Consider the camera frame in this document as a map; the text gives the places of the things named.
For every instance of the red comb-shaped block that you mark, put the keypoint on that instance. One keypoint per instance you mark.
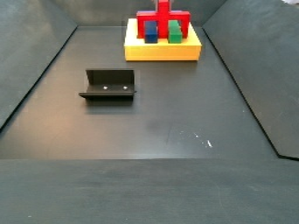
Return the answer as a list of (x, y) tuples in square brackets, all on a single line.
[(161, 17)]

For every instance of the yellow base board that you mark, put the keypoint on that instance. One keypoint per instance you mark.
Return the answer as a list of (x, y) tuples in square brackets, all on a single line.
[(160, 51)]

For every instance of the blue long block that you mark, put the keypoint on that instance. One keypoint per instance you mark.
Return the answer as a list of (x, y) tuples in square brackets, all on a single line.
[(149, 32)]

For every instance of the green long block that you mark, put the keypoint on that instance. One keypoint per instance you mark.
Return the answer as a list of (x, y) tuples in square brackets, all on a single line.
[(174, 34)]

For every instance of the purple cross block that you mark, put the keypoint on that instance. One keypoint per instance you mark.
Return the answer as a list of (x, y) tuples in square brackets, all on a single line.
[(152, 11)]

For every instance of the black angled bracket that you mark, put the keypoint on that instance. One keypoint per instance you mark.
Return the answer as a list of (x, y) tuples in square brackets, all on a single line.
[(109, 83)]

